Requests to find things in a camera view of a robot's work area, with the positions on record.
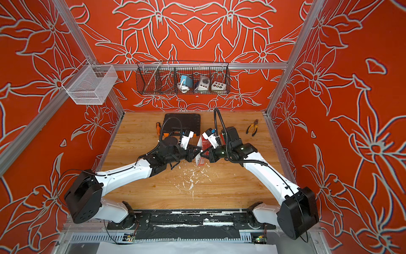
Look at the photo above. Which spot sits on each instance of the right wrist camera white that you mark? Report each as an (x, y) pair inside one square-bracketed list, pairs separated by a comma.
[(211, 137)]

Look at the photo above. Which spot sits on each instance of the black orange tool case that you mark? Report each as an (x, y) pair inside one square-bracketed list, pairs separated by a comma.
[(189, 121)]

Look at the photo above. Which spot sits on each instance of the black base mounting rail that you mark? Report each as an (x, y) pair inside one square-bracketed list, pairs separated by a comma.
[(191, 225)]

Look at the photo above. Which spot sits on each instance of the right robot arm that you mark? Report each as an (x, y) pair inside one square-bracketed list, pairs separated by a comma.
[(297, 212)]

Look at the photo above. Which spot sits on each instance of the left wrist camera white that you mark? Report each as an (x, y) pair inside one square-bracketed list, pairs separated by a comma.
[(186, 136)]

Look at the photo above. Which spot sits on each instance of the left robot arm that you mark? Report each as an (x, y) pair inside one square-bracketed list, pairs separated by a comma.
[(85, 198)]

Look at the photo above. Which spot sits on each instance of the orange handled screwdriver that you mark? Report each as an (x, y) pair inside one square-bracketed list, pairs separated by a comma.
[(158, 128)]

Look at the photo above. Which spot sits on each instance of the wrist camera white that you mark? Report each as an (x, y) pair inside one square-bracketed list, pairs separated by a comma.
[(186, 136), (211, 137)]

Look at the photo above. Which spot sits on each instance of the black wire wall basket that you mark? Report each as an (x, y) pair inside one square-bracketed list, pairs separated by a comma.
[(163, 77)]

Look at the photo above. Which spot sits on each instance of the white dotted cube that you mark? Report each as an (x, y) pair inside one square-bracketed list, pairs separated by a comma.
[(218, 86)]

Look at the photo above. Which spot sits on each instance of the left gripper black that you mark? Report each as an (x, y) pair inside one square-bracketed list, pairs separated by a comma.
[(191, 151)]

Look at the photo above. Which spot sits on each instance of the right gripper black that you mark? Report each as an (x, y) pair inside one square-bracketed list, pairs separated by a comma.
[(212, 157)]

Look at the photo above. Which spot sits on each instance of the white timer device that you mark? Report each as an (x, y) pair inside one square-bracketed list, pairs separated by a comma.
[(203, 84)]

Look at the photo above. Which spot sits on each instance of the clear plastic wall bin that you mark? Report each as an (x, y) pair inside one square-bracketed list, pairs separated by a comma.
[(90, 84)]

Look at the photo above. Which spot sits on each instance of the red ruler set package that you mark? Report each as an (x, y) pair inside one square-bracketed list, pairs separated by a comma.
[(203, 143)]

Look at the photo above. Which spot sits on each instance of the blue white small box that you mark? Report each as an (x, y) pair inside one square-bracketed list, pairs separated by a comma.
[(186, 81)]

